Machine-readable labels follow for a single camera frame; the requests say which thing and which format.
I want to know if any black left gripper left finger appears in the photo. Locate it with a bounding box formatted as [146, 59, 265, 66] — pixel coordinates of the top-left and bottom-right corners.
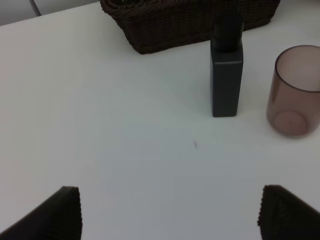
[0, 186, 83, 240]

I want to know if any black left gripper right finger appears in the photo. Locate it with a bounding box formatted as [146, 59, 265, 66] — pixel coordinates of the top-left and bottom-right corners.
[257, 185, 320, 240]

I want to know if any translucent pink plastic cup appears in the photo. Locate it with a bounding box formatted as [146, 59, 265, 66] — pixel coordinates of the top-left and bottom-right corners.
[266, 45, 320, 137]

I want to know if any dark green pump bottle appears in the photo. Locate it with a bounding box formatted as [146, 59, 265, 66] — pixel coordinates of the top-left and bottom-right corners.
[210, 0, 244, 118]

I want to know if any dark brown wicker basket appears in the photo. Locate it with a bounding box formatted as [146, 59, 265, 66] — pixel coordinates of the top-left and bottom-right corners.
[100, 0, 280, 55]

